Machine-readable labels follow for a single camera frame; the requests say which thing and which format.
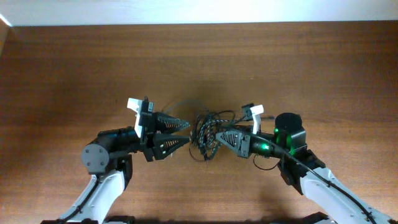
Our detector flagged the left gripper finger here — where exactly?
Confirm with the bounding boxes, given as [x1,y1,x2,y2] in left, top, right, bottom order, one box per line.
[154,112,190,133]
[153,133,190,160]

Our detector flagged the black white braided cable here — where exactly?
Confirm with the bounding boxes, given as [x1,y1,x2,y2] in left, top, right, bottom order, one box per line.
[191,113,237,161]

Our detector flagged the thin black cable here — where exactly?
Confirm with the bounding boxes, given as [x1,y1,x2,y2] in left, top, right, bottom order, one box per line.
[163,98,246,162]

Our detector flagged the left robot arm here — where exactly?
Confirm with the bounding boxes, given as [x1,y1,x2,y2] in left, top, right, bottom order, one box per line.
[53,112,190,223]

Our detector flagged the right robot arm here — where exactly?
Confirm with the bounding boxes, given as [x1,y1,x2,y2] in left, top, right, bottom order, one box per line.
[216,113,397,223]

